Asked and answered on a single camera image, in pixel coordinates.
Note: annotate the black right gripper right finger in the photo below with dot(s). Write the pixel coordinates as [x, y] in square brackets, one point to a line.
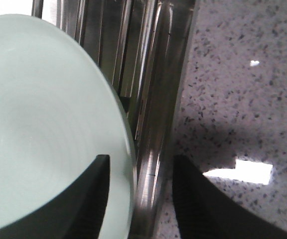
[204, 212]

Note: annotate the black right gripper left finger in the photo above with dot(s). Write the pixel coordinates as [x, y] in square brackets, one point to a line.
[76, 213]

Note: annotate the light green round plate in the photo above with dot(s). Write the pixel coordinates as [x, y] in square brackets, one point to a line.
[57, 113]

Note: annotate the grey blue dish rack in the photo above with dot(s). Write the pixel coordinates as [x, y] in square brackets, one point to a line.
[115, 33]

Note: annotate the stainless steel sink basin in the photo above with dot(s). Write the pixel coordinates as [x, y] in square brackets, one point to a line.
[171, 29]

